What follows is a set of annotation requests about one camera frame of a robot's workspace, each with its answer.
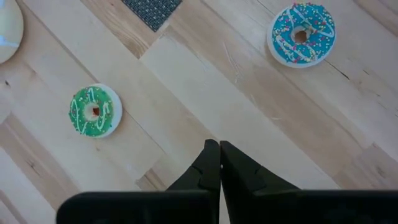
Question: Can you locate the cream bun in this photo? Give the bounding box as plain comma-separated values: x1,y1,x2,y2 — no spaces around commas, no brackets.
0,0,24,65

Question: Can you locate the small green sprinkle donut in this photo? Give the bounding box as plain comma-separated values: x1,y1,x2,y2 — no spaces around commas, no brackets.
68,83,123,139

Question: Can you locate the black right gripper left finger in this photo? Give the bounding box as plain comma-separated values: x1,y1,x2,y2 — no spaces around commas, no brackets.
57,139,221,224

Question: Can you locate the grey woven placemat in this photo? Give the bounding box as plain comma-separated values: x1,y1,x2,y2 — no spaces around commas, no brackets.
121,0,183,33

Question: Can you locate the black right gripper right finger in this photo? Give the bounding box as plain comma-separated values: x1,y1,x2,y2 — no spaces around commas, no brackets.
220,140,398,224

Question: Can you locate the small blue sprinkle donut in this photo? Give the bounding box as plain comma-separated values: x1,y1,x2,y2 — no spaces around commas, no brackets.
266,2,337,69

